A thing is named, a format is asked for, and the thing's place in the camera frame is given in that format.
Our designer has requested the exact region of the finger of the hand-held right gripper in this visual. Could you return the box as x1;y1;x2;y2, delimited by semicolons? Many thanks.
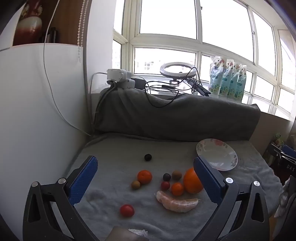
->
269;144;296;167
282;145;296;161

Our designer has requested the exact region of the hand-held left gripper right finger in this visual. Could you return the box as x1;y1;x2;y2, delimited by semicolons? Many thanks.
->
190;156;270;241

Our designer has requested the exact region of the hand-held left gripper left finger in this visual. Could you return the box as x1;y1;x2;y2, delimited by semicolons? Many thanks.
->
22;156;100;241

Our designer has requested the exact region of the large orange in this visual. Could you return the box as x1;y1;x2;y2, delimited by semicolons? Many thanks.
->
183;167;204;194

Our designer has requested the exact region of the floral white plate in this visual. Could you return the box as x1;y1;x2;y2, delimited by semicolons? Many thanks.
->
196;138;238;171

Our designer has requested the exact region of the small mandarin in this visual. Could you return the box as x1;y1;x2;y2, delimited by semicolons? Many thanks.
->
171;182;185;196

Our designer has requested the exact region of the peeled pomelo segment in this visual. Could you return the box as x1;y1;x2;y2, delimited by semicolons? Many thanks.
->
154;190;201;213

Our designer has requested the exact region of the medium mandarin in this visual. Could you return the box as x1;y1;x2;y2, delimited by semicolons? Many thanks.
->
137;170;153;184

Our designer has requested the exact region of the person's leg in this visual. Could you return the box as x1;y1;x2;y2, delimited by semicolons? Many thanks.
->
109;227;148;241

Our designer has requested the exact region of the rolled dark grey blanket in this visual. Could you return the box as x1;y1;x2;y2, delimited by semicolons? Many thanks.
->
94;87;261;142

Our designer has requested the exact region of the white fluffy cloth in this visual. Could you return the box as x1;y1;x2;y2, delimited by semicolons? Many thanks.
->
128;229;148;237

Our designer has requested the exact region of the white power strip with plugs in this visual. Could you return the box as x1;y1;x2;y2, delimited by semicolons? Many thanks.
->
107;69;136;90

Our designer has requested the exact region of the black power adapter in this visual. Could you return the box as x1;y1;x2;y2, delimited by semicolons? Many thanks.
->
134;78;146;90

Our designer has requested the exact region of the red and white picture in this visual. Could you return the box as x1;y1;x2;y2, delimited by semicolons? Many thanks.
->
13;0;43;46

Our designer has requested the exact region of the black draped cable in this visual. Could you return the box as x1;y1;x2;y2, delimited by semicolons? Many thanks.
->
144;80;179;108

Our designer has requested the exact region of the long white cable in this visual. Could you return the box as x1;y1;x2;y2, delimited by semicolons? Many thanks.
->
43;0;92;136

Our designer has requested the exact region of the black ring light cable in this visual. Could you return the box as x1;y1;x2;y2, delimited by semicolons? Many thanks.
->
179;67;205;95

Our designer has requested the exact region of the white ring light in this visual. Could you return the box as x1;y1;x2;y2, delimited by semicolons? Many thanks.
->
159;62;197;87

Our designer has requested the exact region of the white window frame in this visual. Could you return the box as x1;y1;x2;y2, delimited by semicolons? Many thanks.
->
112;0;296;121

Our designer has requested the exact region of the white bead cord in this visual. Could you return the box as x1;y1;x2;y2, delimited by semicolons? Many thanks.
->
77;0;89;62

